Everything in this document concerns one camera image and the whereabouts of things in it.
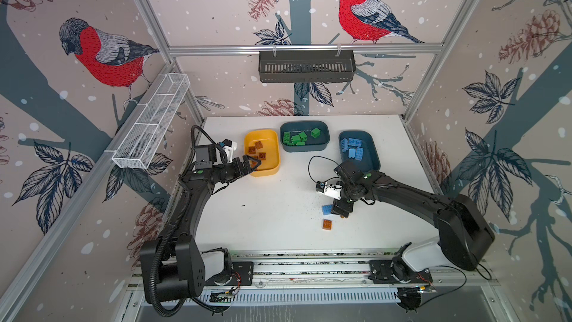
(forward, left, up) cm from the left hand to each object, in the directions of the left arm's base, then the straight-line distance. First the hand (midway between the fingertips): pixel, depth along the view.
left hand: (252, 166), depth 80 cm
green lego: (+28, -21, -16) cm, 38 cm away
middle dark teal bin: (+34, -18, -16) cm, 41 cm away
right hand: (-8, -31, -14) cm, 35 cm away
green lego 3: (+30, -28, -16) cm, 44 cm away
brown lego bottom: (-16, -28, -17) cm, 37 cm away
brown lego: (+24, +2, -18) cm, 30 cm away
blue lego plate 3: (-10, -29, -17) cm, 35 cm away
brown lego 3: (+16, -1, -16) cm, 23 cm away
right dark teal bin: (+14, -53, -17) cm, 57 cm away
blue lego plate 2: (+24, -47, -16) cm, 55 cm away
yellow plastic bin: (+25, 0, -19) cm, 31 cm away
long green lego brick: (+27, -13, -16) cm, 34 cm away
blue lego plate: (+22, -41, -16) cm, 49 cm away
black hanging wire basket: (+49, -23, +11) cm, 55 cm away
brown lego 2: (+20, +5, -17) cm, 26 cm away
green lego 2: (+26, -17, -17) cm, 36 cm away
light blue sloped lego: (+17, -44, -16) cm, 49 cm away
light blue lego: (+18, -48, -16) cm, 54 cm away
